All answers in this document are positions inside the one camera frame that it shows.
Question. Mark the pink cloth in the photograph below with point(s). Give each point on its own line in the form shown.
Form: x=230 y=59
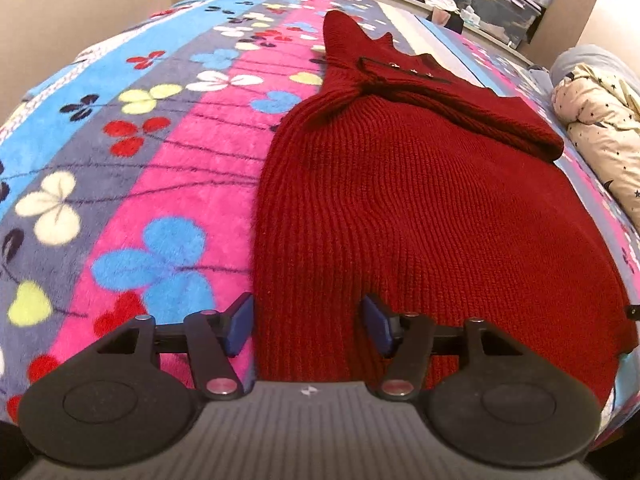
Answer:
x=442 y=16

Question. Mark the star print beige quilt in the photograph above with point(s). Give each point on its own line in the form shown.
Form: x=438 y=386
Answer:
x=602 y=125

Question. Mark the grey pillow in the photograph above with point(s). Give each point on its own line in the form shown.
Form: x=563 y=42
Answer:
x=585 y=60

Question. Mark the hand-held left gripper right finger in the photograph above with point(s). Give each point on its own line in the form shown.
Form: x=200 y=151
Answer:
x=376 y=326

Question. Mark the large clear plastic storage box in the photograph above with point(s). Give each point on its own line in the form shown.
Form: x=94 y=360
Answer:
x=497 y=7

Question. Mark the floral striped fleece blanket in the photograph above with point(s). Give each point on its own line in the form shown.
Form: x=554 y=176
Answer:
x=150 y=160

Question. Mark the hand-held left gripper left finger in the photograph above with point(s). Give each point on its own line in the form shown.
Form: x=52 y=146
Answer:
x=239 y=327

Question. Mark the dark red knitted sweater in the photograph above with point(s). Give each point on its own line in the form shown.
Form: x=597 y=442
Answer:
x=400 y=200

